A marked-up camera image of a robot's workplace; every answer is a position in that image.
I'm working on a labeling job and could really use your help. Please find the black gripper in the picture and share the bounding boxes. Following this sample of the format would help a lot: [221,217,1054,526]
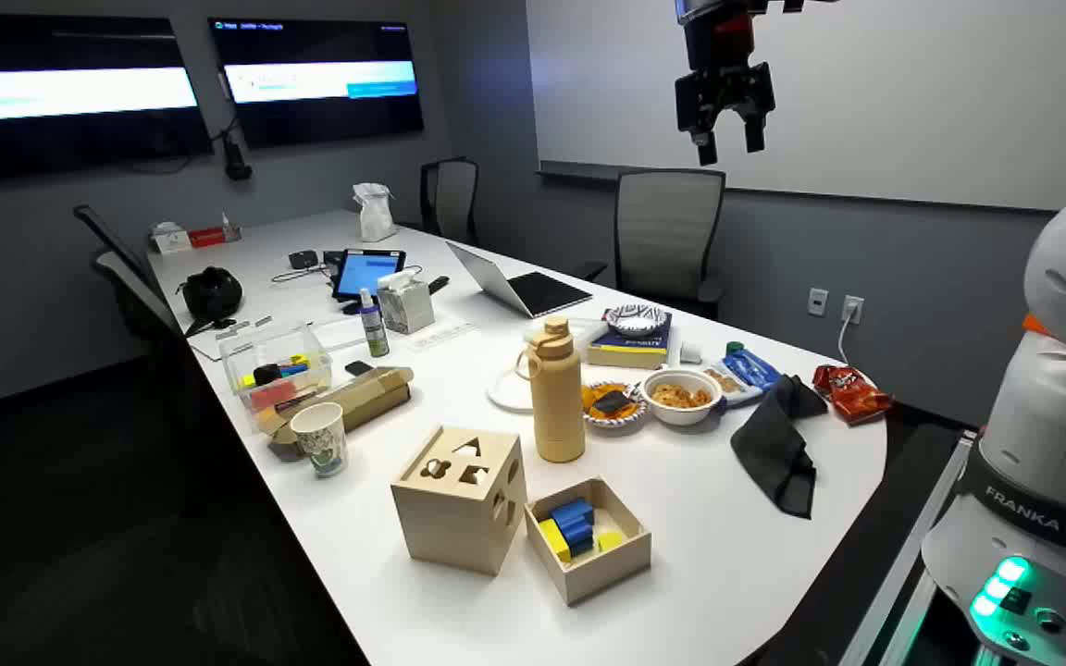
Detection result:
[673,57,780,170]

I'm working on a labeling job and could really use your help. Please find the wooden shape sorter cube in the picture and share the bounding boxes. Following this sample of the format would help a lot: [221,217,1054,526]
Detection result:
[390,420,531,578]

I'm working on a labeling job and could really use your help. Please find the red flat item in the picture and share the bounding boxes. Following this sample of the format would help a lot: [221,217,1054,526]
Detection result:
[185,220,237,251]

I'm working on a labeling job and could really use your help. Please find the large grey office chair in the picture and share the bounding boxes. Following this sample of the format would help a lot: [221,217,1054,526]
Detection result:
[611,166,729,318]

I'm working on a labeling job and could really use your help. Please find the white whiteboard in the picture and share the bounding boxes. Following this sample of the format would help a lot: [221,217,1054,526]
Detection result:
[522,0,1066,214]

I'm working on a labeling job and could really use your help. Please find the metal bowl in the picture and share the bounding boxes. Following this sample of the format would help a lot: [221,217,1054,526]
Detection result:
[599,303,673,344]

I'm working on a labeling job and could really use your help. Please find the blue packet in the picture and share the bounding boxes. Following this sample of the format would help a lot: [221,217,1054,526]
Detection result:
[718,340,790,398]

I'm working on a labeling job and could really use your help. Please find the blue and yellow box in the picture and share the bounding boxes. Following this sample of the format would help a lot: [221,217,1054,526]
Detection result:
[585,320,678,374]

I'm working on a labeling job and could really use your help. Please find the open grey laptop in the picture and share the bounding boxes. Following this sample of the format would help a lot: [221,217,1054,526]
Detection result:
[444,236,597,320]

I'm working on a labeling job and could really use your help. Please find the white bowl with snacks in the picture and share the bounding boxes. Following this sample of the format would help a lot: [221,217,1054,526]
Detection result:
[639,367,729,430]

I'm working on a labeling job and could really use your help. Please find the red chip bag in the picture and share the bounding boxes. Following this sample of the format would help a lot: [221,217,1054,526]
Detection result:
[810,362,896,430]

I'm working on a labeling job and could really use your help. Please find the small grey office chair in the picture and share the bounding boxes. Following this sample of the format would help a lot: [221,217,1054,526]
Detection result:
[420,154,481,244]

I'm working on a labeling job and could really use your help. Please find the small snack bowl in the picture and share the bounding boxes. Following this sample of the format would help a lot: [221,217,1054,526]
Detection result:
[576,377,648,431]

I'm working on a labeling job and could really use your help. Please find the black cloth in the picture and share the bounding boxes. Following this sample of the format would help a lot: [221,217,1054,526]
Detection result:
[729,374,830,521]

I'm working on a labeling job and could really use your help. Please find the tan water bottle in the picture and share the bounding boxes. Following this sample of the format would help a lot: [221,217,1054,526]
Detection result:
[526,313,589,464]

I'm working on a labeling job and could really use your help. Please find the white tissue box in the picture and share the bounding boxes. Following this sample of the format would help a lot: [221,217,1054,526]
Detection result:
[375,270,437,336]

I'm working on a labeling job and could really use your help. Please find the tablet with blue screen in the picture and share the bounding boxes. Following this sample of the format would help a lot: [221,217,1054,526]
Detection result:
[331,244,410,303]

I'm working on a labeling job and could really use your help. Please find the small sanitizer bottle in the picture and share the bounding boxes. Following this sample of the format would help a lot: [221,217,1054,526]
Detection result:
[360,289,391,362]

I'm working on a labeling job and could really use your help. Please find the small yellow block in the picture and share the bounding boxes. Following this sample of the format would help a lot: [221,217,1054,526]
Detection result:
[537,515,573,567]

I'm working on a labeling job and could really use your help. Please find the wooden rolling pin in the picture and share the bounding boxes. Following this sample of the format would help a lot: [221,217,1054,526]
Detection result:
[252,362,420,461]

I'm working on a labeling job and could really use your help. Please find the open wooden tray box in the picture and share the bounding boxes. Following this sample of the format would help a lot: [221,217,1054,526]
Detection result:
[522,472,657,611]

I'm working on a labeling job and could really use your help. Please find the clear plastic container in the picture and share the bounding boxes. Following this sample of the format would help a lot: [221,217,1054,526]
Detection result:
[219,320,338,418]

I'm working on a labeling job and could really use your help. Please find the patterned paper cup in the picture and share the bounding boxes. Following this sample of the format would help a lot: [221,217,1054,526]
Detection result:
[286,398,353,482]

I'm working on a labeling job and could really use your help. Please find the black headphones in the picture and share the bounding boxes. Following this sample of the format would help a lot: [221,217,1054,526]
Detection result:
[177,262,249,331]

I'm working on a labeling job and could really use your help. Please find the small white box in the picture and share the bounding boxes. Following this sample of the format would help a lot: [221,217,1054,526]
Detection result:
[147,217,195,257]

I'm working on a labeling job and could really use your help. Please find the black side chair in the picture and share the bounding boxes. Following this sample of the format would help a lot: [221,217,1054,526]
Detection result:
[72,201,185,351]

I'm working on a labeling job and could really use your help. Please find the wall monitor with blue button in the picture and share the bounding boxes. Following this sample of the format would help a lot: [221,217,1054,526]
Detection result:
[209,16,431,149]

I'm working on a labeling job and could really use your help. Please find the wide wall monitor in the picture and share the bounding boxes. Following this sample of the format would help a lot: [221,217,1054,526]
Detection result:
[0,9,214,189]

